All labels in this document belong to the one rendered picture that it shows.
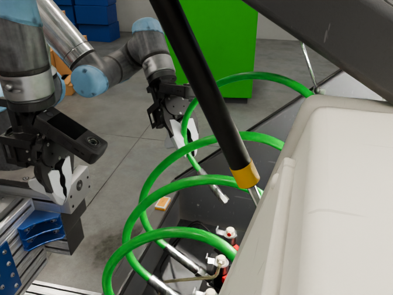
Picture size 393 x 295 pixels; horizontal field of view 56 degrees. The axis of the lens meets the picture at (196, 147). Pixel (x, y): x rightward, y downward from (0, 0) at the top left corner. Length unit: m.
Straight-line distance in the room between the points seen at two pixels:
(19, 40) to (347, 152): 0.49
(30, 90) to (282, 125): 0.62
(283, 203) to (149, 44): 0.79
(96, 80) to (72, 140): 0.29
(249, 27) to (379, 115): 3.74
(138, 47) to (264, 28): 6.29
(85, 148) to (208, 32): 3.42
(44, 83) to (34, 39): 0.07
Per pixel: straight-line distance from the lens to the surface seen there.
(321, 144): 0.17
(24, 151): 0.67
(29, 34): 0.59
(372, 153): 0.17
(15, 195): 1.26
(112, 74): 0.92
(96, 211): 2.65
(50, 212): 1.22
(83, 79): 0.88
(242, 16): 3.91
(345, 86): 0.94
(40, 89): 0.61
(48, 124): 0.62
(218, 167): 1.07
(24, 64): 0.59
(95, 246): 2.40
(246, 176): 0.29
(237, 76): 0.70
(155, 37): 0.94
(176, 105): 0.87
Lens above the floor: 1.63
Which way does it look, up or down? 30 degrees down
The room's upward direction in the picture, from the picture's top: straight up
